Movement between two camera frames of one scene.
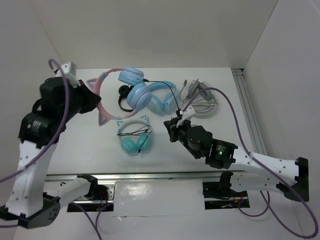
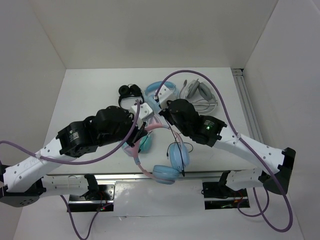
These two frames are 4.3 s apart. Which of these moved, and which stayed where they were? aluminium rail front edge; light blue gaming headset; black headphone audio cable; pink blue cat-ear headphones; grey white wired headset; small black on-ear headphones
Moved: black headphone audio cable; pink blue cat-ear headphones
Stayed: light blue gaming headset; grey white wired headset; aluminium rail front edge; small black on-ear headphones
